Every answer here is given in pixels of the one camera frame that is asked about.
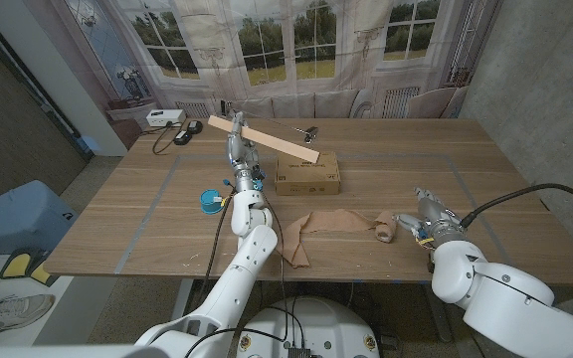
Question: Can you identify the beige arm wrap bandage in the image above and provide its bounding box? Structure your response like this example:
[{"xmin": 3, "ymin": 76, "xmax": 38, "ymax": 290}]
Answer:
[{"xmin": 276, "ymin": 208, "xmax": 398, "ymax": 269}]

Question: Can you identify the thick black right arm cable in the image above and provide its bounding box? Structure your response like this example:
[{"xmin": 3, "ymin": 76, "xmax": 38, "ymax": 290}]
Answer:
[{"xmin": 460, "ymin": 183, "xmax": 573, "ymax": 230}]

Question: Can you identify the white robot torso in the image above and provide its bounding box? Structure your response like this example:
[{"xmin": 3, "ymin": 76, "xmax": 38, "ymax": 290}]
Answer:
[{"xmin": 236, "ymin": 296, "xmax": 381, "ymax": 358}]

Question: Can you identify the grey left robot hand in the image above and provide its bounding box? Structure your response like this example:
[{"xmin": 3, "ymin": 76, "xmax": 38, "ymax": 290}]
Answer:
[{"xmin": 225, "ymin": 111, "xmax": 264, "ymax": 193}]

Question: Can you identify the printed window backdrop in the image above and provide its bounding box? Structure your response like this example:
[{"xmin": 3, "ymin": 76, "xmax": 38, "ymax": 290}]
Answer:
[{"xmin": 22, "ymin": 0, "xmax": 504, "ymax": 150}]

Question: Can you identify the thin black torso cable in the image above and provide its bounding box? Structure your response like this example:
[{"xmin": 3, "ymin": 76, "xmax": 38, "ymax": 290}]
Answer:
[{"xmin": 266, "ymin": 296, "xmax": 305, "ymax": 349}]

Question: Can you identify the grey sneaker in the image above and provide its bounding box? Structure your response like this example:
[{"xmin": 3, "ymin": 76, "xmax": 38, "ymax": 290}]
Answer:
[{"xmin": 0, "ymin": 293, "xmax": 57, "ymax": 343}]

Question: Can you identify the brown cardboard box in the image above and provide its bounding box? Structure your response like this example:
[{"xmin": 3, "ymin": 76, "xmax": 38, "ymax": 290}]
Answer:
[{"xmin": 274, "ymin": 151, "xmax": 341, "ymax": 197}]

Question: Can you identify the black cable on table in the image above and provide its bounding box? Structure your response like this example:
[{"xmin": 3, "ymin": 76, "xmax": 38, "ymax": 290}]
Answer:
[{"xmin": 151, "ymin": 123, "xmax": 178, "ymax": 156}]

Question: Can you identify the white power strip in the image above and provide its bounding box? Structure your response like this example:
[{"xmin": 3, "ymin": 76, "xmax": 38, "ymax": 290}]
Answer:
[{"xmin": 145, "ymin": 108, "xmax": 187, "ymax": 128}]

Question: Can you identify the blue plastic bin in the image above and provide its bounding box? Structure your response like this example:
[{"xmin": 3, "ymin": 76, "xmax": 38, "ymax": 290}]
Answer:
[{"xmin": 0, "ymin": 179, "xmax": 80, "ymax": 260}]

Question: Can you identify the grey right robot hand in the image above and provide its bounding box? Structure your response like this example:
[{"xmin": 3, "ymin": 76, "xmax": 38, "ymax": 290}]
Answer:
[{"xmin": 396, "ymin": 187, "xmax": 466, "ymax": 245}]

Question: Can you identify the grey table leg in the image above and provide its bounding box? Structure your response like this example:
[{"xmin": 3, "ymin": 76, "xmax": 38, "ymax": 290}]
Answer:
[{"xmin": 169, "ymin": 277, "xmax": 196, "ymax": 334}]

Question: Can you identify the wooden stand with metal rod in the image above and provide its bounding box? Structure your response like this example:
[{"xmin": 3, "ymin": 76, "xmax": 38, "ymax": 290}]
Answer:
[{"xmin": 207, "ymin": 100, "xmax": 321, "ymax": 164}]

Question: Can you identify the blue cup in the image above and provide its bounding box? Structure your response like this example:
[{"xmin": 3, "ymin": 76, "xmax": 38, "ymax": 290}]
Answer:
[{"xmin": 199, "ymin": 188, "xmax": 226, "ymax": 216}]

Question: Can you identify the yellow black foot pedal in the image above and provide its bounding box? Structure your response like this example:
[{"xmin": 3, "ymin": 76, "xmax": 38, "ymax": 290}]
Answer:
[
  {"xmin": 0, "ymin": 248, "xmax": 34, "ymax": 280},
  {"xmin": 30, "ymin": 251, "xmax": 62, "ymax": 287}
]

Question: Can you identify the white floor platform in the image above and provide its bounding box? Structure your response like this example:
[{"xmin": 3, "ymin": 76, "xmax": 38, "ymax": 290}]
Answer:
[{"xmin": 0, "ymin": 253, "xmax": 118, "ymax": 347}]

